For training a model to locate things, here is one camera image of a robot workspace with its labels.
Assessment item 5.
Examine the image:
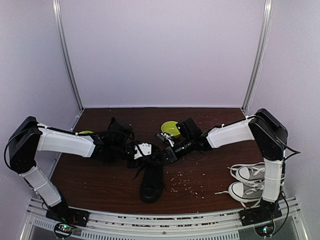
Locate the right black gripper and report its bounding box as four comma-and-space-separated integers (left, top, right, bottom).
154, 136, 195, 165

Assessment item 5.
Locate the black sneaker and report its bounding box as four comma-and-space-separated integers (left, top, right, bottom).
104, 117, 135, 145
132, 160, 165, 204

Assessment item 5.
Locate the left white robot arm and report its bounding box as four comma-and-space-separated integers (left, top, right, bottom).
3, 116, 164, 222

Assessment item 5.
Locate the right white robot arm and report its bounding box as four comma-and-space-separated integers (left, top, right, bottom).
163, 108, 288, 221

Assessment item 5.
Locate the green bowl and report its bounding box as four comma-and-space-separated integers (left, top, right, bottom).
160, 121, 181, 138

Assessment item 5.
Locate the green plate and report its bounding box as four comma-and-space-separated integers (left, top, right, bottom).
78, 130, 94, 135

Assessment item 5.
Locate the grey sneaker rear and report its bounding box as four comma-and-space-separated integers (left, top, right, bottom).
228, 162, 266, 183

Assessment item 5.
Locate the grey sneaker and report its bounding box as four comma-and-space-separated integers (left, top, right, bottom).
214, 181, 265, 208
228, 162, 266, 183

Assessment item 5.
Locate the grey sneaker front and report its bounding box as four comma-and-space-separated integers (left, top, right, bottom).
214, 181, 265, 208

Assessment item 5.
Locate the aluminium front rail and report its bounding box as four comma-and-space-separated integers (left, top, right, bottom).
18, 197, 310, 240

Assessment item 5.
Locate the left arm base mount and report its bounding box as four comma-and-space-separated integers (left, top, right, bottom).
45, 207, 90, 239

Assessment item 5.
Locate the right aluminium frame post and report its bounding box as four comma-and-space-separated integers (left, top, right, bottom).
241, 0, 274, 114

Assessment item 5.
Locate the aluminium frame post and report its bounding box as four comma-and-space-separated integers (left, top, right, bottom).
52, 0, 84, 112
241, 0, 274, 114

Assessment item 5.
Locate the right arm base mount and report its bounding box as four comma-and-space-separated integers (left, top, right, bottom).
239, 204, 283, 238

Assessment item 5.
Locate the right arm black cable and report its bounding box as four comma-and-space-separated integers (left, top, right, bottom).
279, 139, 302, 161

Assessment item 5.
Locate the left aluminium frame post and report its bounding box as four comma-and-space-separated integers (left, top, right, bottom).
52, 0, 84, 112

